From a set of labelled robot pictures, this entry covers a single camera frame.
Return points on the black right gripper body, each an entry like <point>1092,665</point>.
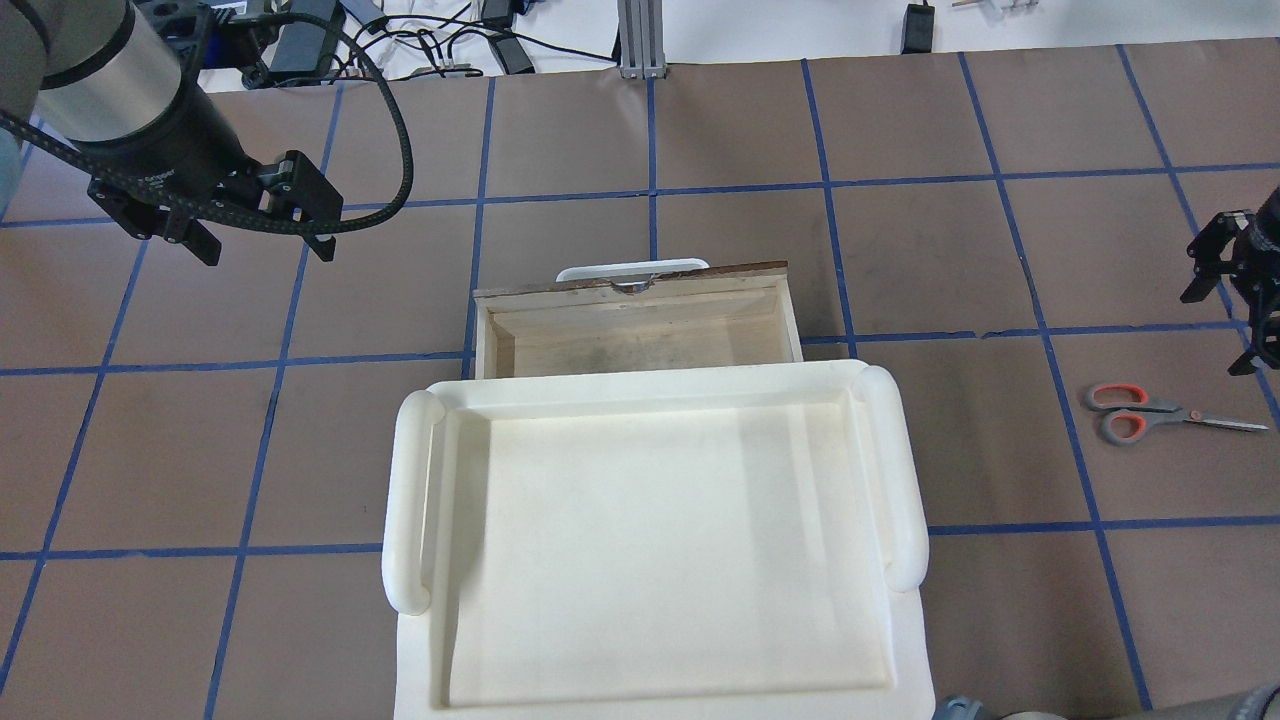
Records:
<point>1262,268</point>

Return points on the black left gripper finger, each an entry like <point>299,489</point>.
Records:
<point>322,246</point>
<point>202,244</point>

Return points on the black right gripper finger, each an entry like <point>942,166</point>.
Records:
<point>1207,250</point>
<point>1262,351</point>

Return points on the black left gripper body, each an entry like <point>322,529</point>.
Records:
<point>185,153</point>

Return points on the orange grey handled scissors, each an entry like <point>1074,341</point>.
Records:
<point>1129,412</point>

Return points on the wooden drawer with white handle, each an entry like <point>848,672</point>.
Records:
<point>636,317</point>

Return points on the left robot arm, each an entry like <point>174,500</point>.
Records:
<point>118,80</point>

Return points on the black power adapter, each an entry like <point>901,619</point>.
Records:
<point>302,50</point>

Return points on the white plastic tray box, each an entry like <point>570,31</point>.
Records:
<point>741,542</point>

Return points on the aluminium frame post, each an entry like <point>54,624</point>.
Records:
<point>640,40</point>

